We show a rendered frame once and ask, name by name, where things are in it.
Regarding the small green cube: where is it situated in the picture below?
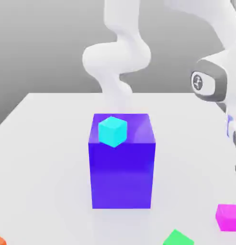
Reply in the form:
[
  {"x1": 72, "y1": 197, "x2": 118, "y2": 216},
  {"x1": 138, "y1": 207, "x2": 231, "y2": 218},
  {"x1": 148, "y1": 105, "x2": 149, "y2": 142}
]
[{"x1": 162, "y1": 229, "x2": 195, "y2": 245}]

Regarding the small magenta cube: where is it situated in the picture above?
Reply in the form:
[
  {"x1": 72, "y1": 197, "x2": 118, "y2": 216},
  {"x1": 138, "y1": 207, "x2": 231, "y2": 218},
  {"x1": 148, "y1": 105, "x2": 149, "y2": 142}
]
[{"x1": 215, "y1": 203, "x2": 236, "y2": 232}]

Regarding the small cyan cube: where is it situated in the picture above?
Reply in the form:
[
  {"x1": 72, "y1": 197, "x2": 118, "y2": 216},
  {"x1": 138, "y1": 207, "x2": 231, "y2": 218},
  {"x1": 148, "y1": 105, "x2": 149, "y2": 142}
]
[{"x1": 98, "y1": 116, "x2": 128, "y2": 148}]

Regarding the large purple box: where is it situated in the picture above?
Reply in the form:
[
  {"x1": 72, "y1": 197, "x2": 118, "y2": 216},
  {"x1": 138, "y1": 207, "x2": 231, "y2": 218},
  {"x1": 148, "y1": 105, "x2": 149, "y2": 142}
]
[{"x1": 88, "y1": 113, "x2": 156, "y2": 210}]

